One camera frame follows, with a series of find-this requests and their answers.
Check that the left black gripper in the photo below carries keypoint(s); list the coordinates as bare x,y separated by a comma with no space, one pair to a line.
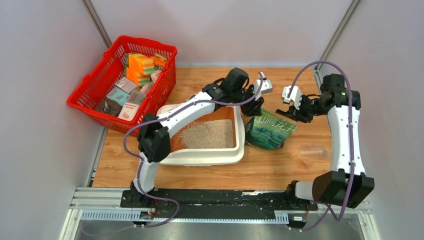
253,108

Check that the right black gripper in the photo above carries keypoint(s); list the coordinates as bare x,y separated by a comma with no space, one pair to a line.
299,114

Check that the green cat litter bag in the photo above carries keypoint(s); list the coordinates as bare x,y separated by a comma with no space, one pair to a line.
268,131

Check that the clear plastic scoop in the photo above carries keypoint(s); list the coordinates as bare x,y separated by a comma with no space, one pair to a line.
318,152

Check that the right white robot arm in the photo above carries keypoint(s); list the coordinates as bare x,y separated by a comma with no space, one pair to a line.
346,183

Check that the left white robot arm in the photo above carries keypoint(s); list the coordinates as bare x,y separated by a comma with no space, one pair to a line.
155,132

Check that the white orange litter box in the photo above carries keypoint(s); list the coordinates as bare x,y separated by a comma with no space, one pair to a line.
217,138

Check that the white pink sponge box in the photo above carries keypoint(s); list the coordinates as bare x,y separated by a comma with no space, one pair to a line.
128,111

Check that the orange sponge pack lower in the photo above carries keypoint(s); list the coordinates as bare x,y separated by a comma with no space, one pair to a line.
137,77

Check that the orange sponge pack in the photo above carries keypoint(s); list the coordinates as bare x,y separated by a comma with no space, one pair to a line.
137,77
140,63

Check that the orange sponge pack upper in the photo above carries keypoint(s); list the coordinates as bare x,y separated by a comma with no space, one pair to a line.
140,63

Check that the red plastic shopping basket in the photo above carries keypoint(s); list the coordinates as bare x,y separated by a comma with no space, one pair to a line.
95,86

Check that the teal card package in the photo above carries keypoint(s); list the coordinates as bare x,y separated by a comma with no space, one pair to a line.
118,95

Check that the brown round scrubber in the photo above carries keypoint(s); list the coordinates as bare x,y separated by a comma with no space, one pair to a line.
109,107

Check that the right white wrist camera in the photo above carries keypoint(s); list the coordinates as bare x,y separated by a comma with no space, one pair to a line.
292,94

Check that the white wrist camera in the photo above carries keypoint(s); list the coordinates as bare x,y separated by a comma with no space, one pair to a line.
292,94
265,84

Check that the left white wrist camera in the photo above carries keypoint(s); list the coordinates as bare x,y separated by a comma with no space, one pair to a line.
265,84

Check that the black mounting base plate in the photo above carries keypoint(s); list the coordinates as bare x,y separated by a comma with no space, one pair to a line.
214,204

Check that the aluminium frame rail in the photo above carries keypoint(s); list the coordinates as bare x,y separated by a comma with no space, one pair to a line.
103,204

